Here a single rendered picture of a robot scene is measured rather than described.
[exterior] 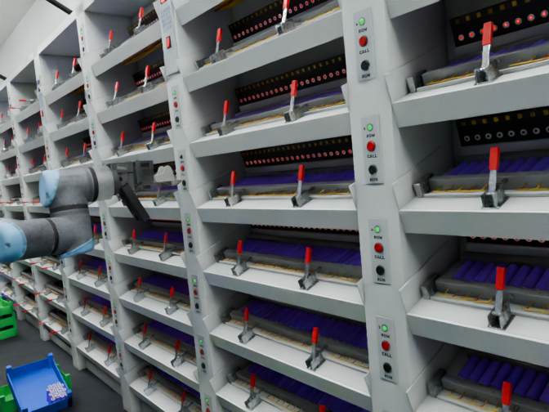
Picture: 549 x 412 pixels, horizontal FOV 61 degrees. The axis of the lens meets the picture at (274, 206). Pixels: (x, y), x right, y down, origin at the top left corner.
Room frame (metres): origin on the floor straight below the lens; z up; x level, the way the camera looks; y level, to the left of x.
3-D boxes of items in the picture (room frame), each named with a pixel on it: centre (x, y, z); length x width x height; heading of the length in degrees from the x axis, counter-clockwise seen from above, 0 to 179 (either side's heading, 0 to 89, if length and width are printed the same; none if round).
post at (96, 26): (2.00, 0.63, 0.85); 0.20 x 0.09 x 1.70; 130
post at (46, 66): (2.54, 1.08, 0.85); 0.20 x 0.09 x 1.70; 130
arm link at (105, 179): (1.25, 0.45, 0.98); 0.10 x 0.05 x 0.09; 40
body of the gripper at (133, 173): (1.30, 0.39, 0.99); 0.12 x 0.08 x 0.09; 130
